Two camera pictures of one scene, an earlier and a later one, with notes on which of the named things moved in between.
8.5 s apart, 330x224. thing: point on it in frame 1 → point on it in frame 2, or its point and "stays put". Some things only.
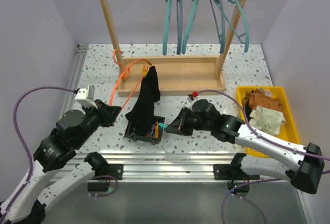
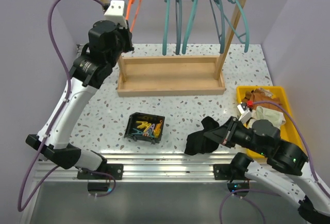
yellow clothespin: x=144 y=71 → x=145 y=124
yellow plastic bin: x=289 y=132 stays put
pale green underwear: x=267 y=120 stays put
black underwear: x=141 y=114 → x=197 y=143
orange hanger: x=125 y=73 → x=131 y=0
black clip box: x=153 y=136 stays put
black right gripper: x=179 y=124 → x=224 y=134
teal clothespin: x=163 y=125 → x=137 y=133
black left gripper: x=109 y=113 → x=126 y=32
